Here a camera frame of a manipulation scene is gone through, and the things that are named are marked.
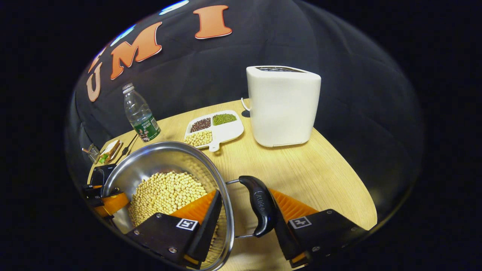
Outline sandwich with lettuce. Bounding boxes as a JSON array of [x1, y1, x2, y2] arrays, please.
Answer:
[[98, 139, 122, 164]]

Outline small heap of soybeans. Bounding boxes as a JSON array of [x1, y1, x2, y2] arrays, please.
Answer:
[[184, 130, 213, 147]]

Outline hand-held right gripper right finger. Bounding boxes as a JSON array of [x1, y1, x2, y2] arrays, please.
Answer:
[[268, 188, 370, 269]]

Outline white divided plate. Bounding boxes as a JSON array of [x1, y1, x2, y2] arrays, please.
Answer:
[[183, 110, 245, 152]]

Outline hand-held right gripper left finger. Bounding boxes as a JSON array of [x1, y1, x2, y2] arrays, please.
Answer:
[[126, 189, 223, 270]]

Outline clear plastic water bottle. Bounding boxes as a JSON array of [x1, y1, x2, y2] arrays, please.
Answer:
[[122, 83, 162, 143]]

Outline heap of green mung beans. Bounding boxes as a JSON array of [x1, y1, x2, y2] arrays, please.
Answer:
[[212, 113, 238, 126]]

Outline stainless steel pot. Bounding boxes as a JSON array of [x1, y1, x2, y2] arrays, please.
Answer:
[[101, 141, 280, 271]]

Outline white toaster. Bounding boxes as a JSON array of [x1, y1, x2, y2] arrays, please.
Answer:
[[246, 65, 322, 148]]

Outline heap of red beans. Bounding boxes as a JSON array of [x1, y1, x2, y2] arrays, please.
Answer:
[[190, 117, 212, 133]]

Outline black induction cooktop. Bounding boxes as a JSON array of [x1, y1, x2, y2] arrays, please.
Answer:
[[90, 163, 118, 186]]

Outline black backdrop cloth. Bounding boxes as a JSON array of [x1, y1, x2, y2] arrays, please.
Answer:
[[66, 0, 424, 226]]

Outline pile of soybeans in pot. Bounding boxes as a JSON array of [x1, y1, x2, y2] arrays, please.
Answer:
[[128, 171, 208, 227]]

